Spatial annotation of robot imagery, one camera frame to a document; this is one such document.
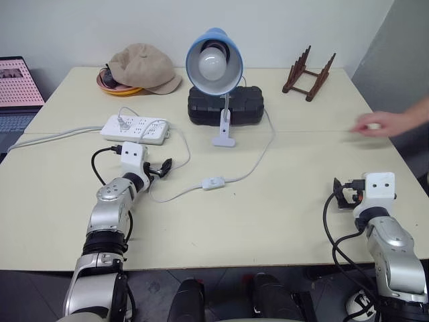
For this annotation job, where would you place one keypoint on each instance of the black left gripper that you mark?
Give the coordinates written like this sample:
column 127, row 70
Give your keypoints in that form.
column 152, row 170

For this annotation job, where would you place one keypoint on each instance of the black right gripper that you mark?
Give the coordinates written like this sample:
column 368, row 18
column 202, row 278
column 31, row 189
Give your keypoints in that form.
column 352, row 196

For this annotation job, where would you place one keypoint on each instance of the small white object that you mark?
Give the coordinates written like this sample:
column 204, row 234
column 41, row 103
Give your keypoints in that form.
column 374, row 126

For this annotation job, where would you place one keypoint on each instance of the person's bare forearm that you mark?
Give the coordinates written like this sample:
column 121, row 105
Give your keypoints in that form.
column 417, row 110

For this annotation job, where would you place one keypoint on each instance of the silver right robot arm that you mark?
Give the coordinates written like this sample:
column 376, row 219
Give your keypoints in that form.
column 392, row 241

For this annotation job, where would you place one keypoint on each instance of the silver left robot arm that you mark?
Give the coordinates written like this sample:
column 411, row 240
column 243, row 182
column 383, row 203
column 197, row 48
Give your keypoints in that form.
column 107, row 208

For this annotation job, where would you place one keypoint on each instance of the blue clip desk lamp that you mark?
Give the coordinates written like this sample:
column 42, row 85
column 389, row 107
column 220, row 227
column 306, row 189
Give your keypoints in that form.
column 234, row 50

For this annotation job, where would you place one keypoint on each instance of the person's bare hand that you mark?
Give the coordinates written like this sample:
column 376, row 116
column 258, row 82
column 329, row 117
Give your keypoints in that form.
column 385, row 122

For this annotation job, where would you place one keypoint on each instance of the white power strip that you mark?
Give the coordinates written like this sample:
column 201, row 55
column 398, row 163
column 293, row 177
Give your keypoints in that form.
column 134, row 129

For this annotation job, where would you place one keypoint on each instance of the orange yellow plate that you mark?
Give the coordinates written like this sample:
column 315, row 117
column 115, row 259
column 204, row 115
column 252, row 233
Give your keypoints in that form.
column 125, row 93

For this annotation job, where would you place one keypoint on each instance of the black plastic case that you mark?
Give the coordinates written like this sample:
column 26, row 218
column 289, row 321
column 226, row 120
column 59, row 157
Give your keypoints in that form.
column 243, row 107

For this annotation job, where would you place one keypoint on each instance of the beige flat cap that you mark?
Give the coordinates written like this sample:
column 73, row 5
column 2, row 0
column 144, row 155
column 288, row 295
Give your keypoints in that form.
column 144, row 67

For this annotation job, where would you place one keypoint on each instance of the small dark object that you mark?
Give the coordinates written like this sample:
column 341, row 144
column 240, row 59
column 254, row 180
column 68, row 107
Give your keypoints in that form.
column 108, row 77

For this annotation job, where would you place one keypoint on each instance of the white ball with black marks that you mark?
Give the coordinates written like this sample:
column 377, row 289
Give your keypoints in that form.
column 358, row 303

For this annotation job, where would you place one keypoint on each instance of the white light bulb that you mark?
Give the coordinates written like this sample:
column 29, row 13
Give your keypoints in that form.
column 211, row 65

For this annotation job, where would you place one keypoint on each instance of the brown wooden rack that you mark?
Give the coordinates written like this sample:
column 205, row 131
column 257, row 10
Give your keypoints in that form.
column 321, row 78

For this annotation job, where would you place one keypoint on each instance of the dark rounded shape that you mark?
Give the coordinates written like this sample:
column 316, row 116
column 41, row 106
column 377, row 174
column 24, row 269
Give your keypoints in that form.
column 186, row 302
column 275, row 298

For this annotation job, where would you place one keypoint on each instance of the laptop with pink screen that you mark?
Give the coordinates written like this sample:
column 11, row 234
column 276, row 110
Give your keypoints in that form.
column 16, row 84

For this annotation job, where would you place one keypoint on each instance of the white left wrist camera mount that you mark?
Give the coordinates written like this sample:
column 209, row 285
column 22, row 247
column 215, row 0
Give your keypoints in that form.
column 132, row 156

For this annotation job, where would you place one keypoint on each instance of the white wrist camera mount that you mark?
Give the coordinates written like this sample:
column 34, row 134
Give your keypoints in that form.
column 132, row 156
column 378, row 191

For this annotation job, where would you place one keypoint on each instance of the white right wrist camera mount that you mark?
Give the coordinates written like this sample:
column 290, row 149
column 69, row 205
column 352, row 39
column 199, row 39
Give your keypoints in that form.
column 378, row 191

